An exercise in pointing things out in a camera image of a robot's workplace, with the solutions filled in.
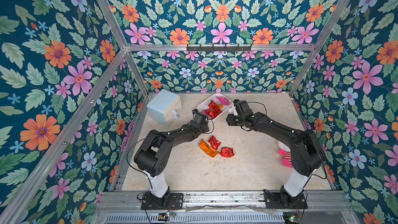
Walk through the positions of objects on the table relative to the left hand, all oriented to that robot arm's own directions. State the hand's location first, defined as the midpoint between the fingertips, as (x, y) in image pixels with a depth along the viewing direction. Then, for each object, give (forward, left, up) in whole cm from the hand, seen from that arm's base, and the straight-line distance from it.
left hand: (207, 124), depth 96 cm
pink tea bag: (+18, -13, +2) cm, 22 cm away
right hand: (-1, -14, +6) cm, 15 cm away
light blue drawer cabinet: (+8, +25, +10) cm, 28 cm away
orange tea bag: (-14, +2, -4) cm, 15 cm away
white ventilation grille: (-47, +8, -5) cm, 48 cm away
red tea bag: (+12, -4, +4) cm, 13 cm away
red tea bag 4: (-19, -10, -2) cm, 21 cm away
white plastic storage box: (+16, +1, +1) cm, 16 cm away
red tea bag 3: (-12, -3, -3) cm, 12 cm away
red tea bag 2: (+7, -4, +1) cm, 9 cm away
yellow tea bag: (+15, -11, -2) cm, 19 cm away
